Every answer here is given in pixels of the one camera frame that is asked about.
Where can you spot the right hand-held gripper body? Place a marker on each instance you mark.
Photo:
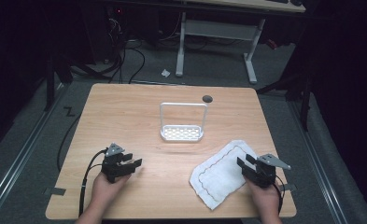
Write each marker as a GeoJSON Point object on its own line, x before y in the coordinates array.
{"type": "Point", "coordinates": [263, 174]}

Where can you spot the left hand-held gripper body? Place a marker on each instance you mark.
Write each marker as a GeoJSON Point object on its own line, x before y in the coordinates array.
{"type": "Point", "coordinates": [114, 168]}

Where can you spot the white towel with stitched border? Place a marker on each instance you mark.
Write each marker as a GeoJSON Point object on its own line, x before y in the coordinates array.
{"type": "Point", "coordinates": [218, 177]}

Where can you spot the person's right hand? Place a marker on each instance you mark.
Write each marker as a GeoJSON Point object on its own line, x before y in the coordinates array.
{"type": "Point", "coordinates": [266, 199]}

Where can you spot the person's left hand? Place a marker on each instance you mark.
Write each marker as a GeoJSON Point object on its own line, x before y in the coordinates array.
{"type": "Point", "coordinates": [105, 193]}

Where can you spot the grey tape strip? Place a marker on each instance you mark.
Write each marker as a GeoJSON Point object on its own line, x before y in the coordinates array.
{"type": "Point", "coordinates": [55, 191]}
{"type": "Point", "coordinates": [290, 187]}

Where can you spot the black round table grommet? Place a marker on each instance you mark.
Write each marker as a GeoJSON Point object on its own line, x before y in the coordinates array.
{"type": "Point", "coordinates": [207, 99]}

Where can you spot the black stand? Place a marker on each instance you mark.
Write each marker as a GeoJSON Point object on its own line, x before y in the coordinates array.
{"type": "Point", "coordinates": [305, 102]}
{"type": "Point", "coordinates": [50, 84]}

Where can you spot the white paper scrap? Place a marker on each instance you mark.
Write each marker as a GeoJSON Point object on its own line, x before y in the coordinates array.
{"type": "Point", "coordinates": [165, 73]}

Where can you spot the dark computer tower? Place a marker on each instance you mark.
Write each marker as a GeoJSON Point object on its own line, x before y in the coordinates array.
{"type": "Point", "coordinates": [105, 31]}

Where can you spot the metal floor rail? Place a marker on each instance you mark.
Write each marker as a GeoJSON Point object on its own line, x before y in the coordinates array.
{"type": "Point", "coordinates": [318, 161]}
{"type": "Point", "coordinates": [16, 165]}

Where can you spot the white desk frame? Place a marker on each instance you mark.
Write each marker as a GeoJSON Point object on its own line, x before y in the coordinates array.
{"type": "Point", "coordinates": [218, 30]}

